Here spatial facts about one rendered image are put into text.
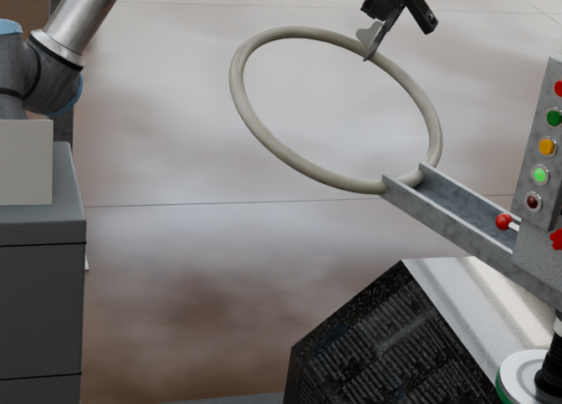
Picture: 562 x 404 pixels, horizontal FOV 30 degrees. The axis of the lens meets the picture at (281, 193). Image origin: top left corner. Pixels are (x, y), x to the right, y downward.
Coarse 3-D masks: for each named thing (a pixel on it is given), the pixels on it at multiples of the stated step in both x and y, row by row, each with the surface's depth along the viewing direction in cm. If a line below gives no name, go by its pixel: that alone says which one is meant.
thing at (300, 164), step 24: (240, 48) 222; (360, 48) 238; (240, 72) 216; (240, 96) 211; (432, 120) 229; (264, 144) 206; (432, 144) 224; (312, 168) 204; (360, 192) 208; (384, 192) 209
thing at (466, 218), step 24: (432, 168) 214; (408, 192) 205; (432, 192) 214; (456, 192) 210; (432, 216) 201; (456, 216) 198; (480, 216) 207; (456, 240) 198; (480, 240) 193; (504, 240) 201; (504, 264) 190; (528, 288) 187
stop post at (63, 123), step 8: (56, 0) 322; (72, 112) 342; (56, 120) 342; (64, 120) 343; (72, 120) 343; (56, 128) 343; (64, 128) 344; (72, 128) 345; (56, 136) 344; (64, 136) 345; (72, 136) 346; (72, 144) 347; (72, 152) 349
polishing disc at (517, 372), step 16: (528, 352) 203; (544, 352) 204; (512, 368) 198; (528, 368) 199; (512, 384) 194; (528, 384) 194; (512, 400) 191; (528, 400) 190; (544, 400) 191; (560, 400) 191
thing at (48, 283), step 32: (64, 160) 254; (64, 192) 240; (0, 224) 225; (32, 224) 227; (64, 224) 229; (0, 256) 229; (32, 256) 231; (64, 256) 233; (0, 288) 233; (32, 288) 235; (64, 288) 237; (0, 320) 237; (32, 320) 239; (64, 320) 242; (0, 352) 241; (32, 352) 243; (64, 352) 246; (0, 384) 245; (32, 384) 248; (64, 384) 250
